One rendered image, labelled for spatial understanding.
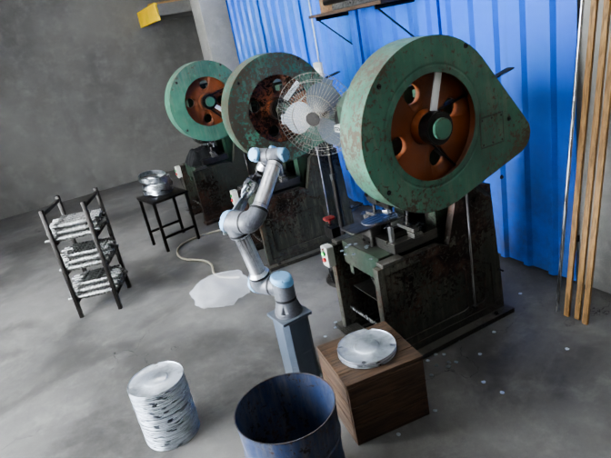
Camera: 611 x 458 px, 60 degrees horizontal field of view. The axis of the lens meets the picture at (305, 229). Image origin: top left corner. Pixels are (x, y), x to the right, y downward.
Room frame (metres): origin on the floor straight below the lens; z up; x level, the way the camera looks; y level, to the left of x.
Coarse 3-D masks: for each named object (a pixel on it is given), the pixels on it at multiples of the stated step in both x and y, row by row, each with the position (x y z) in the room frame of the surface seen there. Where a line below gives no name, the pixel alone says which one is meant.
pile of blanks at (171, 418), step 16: (176, 384) 2.24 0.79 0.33; (144, 400) 2.17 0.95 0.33; (160, 400) 2.18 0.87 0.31; (176, 400) 2.23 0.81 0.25; (192, 400) 2.32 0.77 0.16; (144, 416) 2.19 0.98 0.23; (160, 416) 2.18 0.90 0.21; (176, 416) 2.20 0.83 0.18; (192, 416) 2.27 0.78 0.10; (144, 432) 2.22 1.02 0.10; (160, 432) 2.17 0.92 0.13; (176, 432) 2.19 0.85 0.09; (192, 432) 2.24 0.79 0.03; (160, 448) 2.18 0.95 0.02
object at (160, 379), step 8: (144, 368) 2.43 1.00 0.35; (152, 368) 2.42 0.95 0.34; (160, 368) 2.41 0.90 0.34; (168, 368) 2.39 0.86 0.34; (176, 368) 2.38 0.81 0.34; (136, 376) 2.37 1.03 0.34; (144, 376) 2.36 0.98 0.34; (152, 376) 2.34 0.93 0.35; (160, 376) 2.32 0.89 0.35; (168, 376) 2.32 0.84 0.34; (176, 376) 2.30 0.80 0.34; (128, 384) 2.31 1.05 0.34; (136, 384) 2.30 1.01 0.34; (144, 384) 2.28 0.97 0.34; (152, 384) 2.26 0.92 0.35; (160, 384) 2.26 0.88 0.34; (168, 384) 2.25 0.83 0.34; (128, 392) 2.25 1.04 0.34; (136, 392) 2.24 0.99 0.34; (144, 392) 2.23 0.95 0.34; (152, 392) 2.21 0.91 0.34; (160, 392) 2.20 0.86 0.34
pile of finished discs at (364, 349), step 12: (348, 336) 2.30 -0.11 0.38; (360, 336) 2.28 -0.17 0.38; (372, 336) 2.26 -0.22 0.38; (384, 336) 2.24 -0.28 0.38; (348, 348) 2.20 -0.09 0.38; (360, 348) 2.17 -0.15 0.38; (372, 348) 2.15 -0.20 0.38; (384, 348) 2.14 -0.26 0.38; (348, 360) 2.10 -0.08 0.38; (360, 360) 2.08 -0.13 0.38; (372, 360) 2.06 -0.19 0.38; (384, 360) 2.06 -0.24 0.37
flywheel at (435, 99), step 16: (416, 80) 2.47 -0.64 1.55; (432, 80) 2.51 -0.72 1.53; (448, 80) 2.55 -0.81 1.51; (416, 96) 2.49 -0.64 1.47; (432, 96) 2.44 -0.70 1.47; (448, 96) 2.54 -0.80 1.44; (400, 112) 2.43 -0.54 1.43; (416, 112) 2.46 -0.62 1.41; (432, 112) 2.40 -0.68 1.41; (464, 112) 2.58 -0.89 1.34; (400, 128) 2.42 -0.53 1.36; (416, 128) 2.42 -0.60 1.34; (432, 128) 2.36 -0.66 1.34; (448, 128) 2.37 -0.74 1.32; (464, 128) 2.58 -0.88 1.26; (416, 144) 2.46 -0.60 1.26; (448, 144) 2.53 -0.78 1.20; (464, 144) 2.57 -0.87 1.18; (400, 160) 2.41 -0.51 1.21; (416, 160) 2.45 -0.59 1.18; (448, 160) 2.53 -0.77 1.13; (416, 176) 2.45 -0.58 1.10; (432, 176) 2.49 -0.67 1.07
